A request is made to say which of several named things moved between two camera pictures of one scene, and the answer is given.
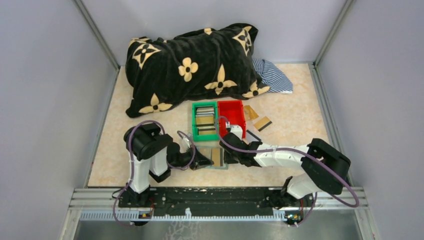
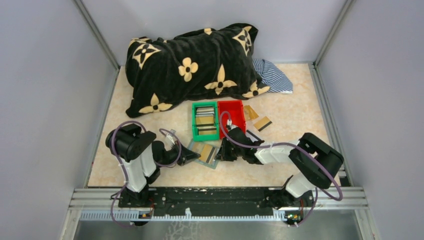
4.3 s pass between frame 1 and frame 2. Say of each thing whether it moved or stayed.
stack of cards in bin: stayed
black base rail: stayed
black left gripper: moved
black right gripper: stayed
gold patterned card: stayed
